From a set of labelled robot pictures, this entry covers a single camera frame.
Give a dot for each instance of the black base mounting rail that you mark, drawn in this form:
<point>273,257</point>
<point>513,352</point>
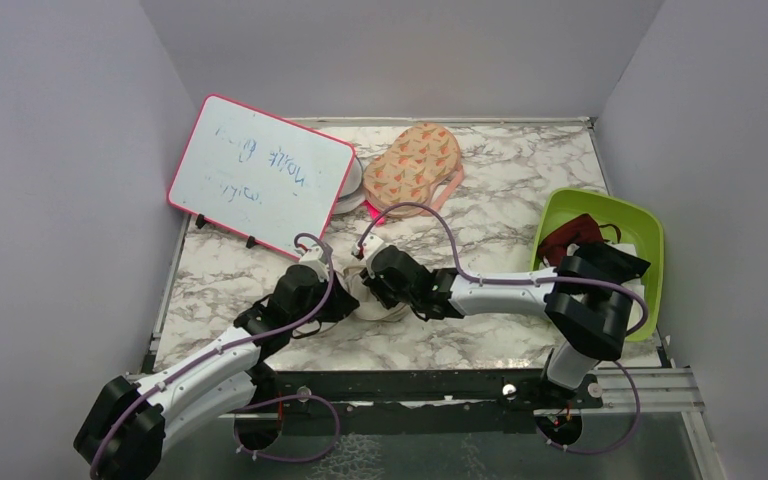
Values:
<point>415,402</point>

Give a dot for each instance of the orange patterned bra wash bag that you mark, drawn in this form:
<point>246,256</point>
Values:
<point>423,167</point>

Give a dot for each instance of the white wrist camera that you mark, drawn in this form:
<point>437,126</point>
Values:
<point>367,249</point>
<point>317,258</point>

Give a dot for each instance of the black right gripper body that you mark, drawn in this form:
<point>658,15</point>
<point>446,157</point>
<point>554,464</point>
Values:
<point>387,295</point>

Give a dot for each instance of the pink framed whiteboard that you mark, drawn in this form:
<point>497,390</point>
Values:
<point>258,175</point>

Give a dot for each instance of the green plastic basin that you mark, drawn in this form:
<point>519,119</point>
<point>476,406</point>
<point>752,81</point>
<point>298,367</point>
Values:
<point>637,226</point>

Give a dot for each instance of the white round object behind whiteboard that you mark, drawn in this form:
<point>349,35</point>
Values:
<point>351,195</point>

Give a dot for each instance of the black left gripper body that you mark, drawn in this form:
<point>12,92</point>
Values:
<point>318,296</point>

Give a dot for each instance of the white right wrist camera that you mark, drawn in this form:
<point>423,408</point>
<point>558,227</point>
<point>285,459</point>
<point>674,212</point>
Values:
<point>367,249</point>

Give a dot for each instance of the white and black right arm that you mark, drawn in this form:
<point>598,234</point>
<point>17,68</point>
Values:
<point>591,312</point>

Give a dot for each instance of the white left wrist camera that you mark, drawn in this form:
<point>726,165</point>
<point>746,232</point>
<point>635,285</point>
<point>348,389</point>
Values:
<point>317,258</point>

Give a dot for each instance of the white mesh laundry bag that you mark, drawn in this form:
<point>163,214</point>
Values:
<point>370,309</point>

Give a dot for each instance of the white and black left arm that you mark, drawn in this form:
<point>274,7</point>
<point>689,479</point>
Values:
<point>132,424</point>

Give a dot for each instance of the dark red cloth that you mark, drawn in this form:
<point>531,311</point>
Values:
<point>579,231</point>

